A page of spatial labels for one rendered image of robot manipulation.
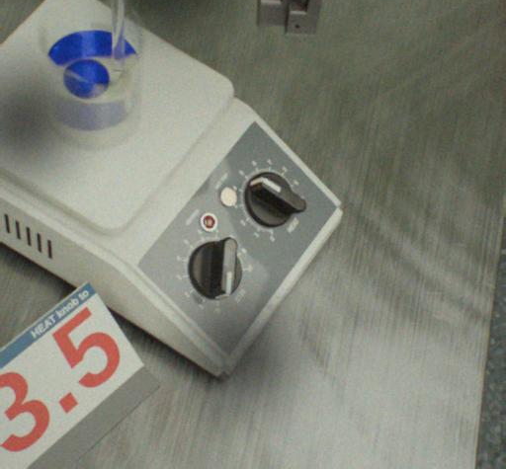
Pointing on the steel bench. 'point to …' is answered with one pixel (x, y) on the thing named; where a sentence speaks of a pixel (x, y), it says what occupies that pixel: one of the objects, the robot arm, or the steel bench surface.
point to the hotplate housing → (100, 264)
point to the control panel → (227, 331)
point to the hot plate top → (122, 193)
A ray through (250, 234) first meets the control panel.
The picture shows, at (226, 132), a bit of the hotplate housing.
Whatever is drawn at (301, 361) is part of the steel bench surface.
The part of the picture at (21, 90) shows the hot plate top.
